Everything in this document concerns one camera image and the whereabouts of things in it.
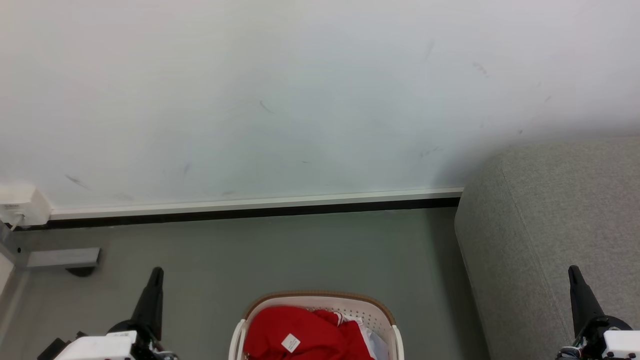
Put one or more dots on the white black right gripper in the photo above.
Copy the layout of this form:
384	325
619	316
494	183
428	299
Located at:
617	345

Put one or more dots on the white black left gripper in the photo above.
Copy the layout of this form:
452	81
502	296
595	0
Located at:
115	346

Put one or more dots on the red and white jersey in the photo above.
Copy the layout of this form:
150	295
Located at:
300	330

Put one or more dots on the grey fabric sofa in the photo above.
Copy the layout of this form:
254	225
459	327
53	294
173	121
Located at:
550	225

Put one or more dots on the black caster wheel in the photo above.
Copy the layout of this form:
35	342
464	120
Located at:
80	271

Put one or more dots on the white and black baseboard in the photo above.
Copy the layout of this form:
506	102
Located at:
250	207

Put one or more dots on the white power box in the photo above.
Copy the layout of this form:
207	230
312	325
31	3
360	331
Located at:
22	202

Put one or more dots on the white perforated laundry basket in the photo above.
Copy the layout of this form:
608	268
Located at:
372	311

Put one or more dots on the pale blue cloth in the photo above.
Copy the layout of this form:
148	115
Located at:
376	346

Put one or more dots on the grey metal frame foot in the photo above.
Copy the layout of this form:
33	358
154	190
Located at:
62	257

